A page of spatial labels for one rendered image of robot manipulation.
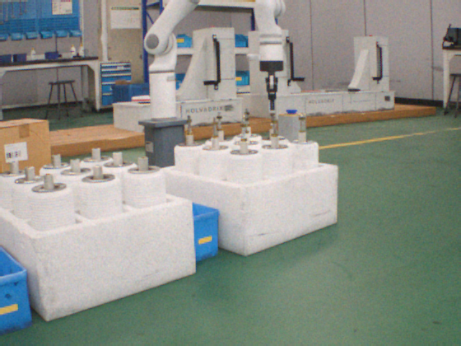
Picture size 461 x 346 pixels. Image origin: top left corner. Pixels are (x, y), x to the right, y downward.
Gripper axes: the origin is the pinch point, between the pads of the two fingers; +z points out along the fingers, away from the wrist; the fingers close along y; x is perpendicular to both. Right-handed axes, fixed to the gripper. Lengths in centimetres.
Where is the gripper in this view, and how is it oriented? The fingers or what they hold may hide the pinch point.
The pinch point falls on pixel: (272, 105)
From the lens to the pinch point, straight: 157.5
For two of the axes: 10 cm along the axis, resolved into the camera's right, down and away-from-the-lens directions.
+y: 0.9, -2.0, 9.7
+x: -10.0, 0.1, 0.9
